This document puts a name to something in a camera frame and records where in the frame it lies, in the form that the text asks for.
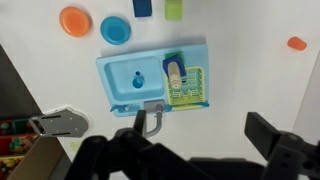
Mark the grey metal mounting plate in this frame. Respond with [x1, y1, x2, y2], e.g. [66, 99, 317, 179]
[29, 107, 89, 138]

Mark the grey toy faucet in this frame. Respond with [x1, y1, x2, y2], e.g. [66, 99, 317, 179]
[144, 100, 165, 138]

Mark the green block in sink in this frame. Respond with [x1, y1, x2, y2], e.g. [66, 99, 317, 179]
[165, 51, 184, 60]

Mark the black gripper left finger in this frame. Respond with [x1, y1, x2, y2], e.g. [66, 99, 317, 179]
[133, 110, 147, 136]

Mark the dark blue block in sink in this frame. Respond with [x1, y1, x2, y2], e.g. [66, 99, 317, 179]
[162, 55, 187, 77]

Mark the lime green cube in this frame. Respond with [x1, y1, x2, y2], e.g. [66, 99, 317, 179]
[165, 0, 183, 20]

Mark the toy storage shelf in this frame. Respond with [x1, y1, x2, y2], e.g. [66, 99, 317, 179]
[0, 119, 63, 180]

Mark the blue plate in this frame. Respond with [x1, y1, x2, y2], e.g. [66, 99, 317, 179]
[100, 16, 131, 45]

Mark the yellow sticky note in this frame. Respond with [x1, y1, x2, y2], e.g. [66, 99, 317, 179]
[69, 141, 81, 151]

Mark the small blue cup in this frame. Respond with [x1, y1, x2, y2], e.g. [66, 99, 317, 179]
[132, 76, 144, 89]

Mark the light blue toy sink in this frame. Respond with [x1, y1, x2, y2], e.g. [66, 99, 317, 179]
[96, 44, 209, 117]

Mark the small orange cup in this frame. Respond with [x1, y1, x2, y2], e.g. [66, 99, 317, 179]
[287, 36, 307, 51]

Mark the yellow dish rack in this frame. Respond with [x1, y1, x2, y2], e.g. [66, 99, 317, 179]
[166, 66, 209, 111]

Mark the orange plate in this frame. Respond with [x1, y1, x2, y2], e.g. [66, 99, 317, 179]
[59, 6, 91, 37]

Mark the dark blue cube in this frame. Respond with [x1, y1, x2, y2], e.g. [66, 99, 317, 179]
[132, 0, 152, 17]

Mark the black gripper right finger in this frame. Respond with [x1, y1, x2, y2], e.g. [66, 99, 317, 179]
[244, 112, 284, 161]

